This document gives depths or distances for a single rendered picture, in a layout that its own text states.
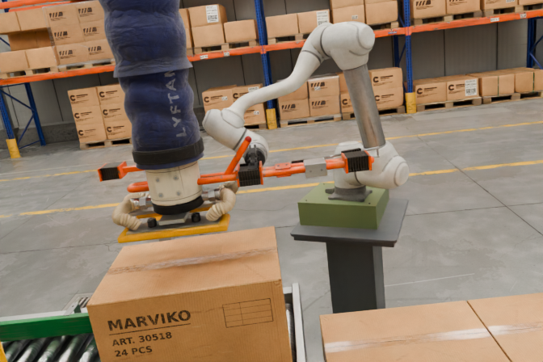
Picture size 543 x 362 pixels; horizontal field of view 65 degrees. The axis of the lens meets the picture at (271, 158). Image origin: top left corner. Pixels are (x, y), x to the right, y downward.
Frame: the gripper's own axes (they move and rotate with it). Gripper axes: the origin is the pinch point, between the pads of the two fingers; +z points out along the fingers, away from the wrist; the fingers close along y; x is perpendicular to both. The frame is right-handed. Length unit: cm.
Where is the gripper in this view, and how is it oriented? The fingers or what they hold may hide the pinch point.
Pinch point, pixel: (253, 173)
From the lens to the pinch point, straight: 142.1
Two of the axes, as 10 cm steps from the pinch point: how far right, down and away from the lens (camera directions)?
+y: 1.2, 9.6, 2.6
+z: 0.1, 2.6, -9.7
